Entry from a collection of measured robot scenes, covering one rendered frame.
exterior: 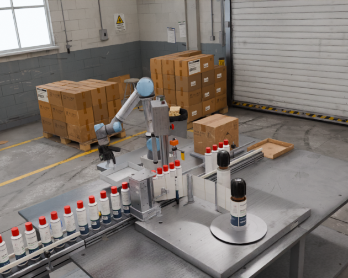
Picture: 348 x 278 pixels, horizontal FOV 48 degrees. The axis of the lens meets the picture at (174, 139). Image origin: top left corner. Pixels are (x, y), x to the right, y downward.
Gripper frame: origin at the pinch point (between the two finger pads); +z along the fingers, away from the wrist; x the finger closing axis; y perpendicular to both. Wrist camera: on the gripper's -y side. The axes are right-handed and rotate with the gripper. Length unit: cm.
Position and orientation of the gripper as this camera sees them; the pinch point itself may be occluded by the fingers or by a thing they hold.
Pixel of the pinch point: (114, 168)
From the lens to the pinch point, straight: 300.0
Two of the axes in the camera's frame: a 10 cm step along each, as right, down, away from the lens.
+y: -7.3, 2.9, -6.3
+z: 2.7, 9.6, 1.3
